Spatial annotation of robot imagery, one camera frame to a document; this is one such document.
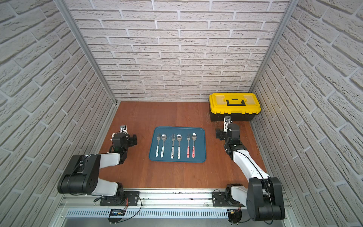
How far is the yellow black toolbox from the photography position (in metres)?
0.97

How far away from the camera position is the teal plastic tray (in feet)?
2.92

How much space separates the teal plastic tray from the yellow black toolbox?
18cm
